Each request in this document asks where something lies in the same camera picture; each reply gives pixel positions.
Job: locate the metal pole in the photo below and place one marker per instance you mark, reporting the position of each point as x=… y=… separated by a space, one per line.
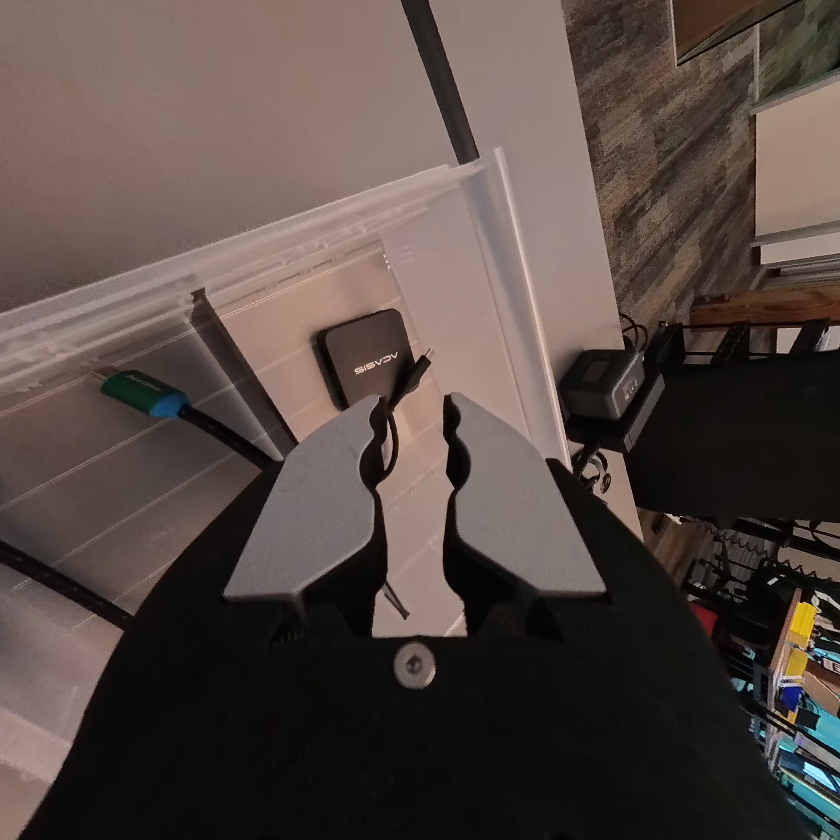
x=439 y=72

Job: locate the black flat panel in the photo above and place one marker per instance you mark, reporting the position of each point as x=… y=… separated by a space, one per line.
x=735 y=446

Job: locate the grey battery charger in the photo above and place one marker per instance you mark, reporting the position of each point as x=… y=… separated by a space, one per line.
x=600 y=384

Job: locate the cluttered storage shelf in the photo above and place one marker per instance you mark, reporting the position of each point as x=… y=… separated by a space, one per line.
x=800 y=656

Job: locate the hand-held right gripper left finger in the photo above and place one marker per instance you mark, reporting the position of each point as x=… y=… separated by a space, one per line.
x=308 y=505

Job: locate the clear plastic organizer box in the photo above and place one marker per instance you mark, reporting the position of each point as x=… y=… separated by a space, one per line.
x=459 y=275

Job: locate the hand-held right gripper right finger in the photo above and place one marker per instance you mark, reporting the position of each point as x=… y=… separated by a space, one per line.
x=518 y=512

